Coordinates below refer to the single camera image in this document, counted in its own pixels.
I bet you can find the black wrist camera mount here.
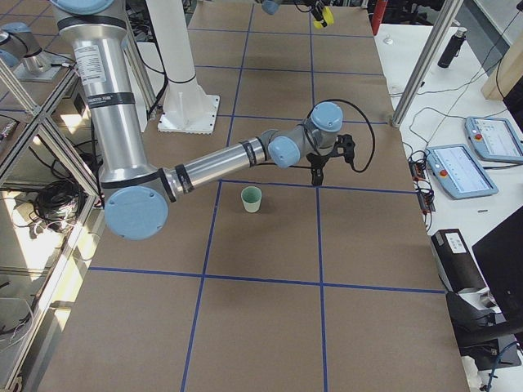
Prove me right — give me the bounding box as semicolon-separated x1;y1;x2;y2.
329;134;355;167

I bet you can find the yellow plastic cup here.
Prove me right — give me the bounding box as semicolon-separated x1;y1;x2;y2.
312;7;334;29

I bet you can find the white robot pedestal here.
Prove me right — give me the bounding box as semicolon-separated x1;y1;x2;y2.
146;1;220;135

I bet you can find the black box with label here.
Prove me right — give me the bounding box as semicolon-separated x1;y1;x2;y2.
431;229;486;294

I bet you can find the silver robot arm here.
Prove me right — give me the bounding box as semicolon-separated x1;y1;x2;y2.
257;0;331;18
52;1;343;240

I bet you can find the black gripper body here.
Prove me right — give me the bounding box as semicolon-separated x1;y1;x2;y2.
306;153;329;172
306;0;327;16

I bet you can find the green plastic cup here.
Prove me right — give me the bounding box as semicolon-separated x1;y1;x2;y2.
240;186;262;213

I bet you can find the aluminium frame post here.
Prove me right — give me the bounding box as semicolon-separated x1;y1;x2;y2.
390;0;463;128

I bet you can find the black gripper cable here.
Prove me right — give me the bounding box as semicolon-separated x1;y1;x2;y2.
302;99;376;172

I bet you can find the far blue teach pendant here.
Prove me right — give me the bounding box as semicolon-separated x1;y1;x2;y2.
465;117;522;164

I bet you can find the near blue teach pendant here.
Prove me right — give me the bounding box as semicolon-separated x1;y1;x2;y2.
426;144;498;200

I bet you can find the black computer monitor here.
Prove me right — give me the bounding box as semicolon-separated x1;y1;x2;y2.
472;208;523;319

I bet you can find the black water bottle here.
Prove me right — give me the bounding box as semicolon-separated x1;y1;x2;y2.
437;27;467;69

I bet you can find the blue teach pendant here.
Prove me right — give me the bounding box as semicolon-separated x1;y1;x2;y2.
426;144;498;200
465;117;522;164

